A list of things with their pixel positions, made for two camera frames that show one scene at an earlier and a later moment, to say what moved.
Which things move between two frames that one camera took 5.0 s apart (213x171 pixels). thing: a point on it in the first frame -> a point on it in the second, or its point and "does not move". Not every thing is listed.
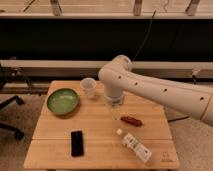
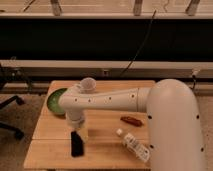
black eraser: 77,143 does not move
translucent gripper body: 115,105 -> 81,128
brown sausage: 132,120 does not move
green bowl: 62,101 does not move
